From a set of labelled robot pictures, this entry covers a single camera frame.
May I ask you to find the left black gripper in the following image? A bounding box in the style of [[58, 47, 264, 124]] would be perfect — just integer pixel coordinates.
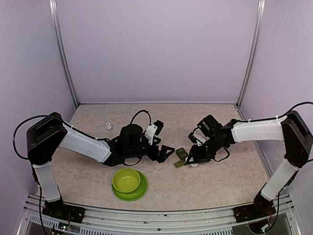
[[125, 139, 176, 163]]

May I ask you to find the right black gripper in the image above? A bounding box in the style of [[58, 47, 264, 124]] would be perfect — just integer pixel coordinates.
[[187, 135, 225, 164]]

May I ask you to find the white pill bottle with code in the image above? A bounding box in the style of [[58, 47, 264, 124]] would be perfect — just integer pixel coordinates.
[[106, 122, 112, 131]]

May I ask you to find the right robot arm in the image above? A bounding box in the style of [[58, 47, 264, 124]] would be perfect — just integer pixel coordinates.
[[182, 111, 313, 217]]

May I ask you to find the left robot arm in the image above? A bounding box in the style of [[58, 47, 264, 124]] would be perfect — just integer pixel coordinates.
[[26, 112, 175, 218]]

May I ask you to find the green bowl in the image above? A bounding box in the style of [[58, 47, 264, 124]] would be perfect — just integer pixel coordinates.
[[112, 168, 141, 194]]

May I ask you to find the green plate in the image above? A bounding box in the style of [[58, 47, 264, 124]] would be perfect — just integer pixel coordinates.
[[112, 171, 148, 201]]

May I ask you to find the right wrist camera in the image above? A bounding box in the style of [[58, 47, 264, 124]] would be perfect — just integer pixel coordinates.
[[188, 132, 205, 146]]

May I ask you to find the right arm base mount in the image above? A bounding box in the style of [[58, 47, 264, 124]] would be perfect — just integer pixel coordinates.
[[233, 204, 276, 223]]

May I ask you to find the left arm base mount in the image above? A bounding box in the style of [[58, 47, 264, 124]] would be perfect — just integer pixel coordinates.
[[42, 204, 85, 224]]

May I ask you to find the aluminium front rail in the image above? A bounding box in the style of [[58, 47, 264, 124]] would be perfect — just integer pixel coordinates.
[[13, 194, 304, 235]]

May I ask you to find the right aluminium frame post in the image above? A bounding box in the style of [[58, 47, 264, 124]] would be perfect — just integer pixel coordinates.
[[236, 0, 266, 109]]

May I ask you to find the aluminium frame post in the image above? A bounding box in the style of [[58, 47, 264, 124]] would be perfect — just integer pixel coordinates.
[[49, 0, 80, 109], [236, 0, 266, 109]]

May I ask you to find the left aluminium frame post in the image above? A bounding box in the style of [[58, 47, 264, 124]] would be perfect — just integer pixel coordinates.
[[49, 0, 80, 109]]

